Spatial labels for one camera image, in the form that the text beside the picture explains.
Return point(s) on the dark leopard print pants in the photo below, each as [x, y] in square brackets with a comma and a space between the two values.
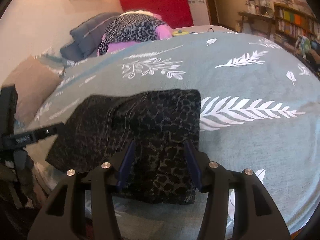
[158, 122]

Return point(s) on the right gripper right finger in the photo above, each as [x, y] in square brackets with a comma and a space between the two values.
[256, 215]

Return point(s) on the wooden bookshelf with books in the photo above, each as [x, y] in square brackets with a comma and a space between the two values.
[291, 24]

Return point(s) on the pink garment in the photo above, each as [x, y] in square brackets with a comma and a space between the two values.
[162, 33]

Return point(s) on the dark wooden side table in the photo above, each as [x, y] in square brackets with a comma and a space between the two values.
[250, 18]

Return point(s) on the dark grey quilted pillow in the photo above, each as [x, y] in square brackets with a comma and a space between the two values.
[87, 37]

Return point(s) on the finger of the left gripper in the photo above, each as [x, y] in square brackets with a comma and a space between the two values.
[31, 137]

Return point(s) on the yellow blue toy pot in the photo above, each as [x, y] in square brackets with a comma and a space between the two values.
[176, 33]

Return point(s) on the grey leopard print garment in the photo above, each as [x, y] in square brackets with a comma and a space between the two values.
[132, 30]

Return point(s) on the red headboard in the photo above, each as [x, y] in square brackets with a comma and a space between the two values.
[175, 12]

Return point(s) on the brown cardboard box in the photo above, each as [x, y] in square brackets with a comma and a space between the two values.
[34, 83]

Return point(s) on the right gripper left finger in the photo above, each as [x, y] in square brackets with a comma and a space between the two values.
[63, 214]

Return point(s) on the grey leaf print bedspread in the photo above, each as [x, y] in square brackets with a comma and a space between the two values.
[260, 105]

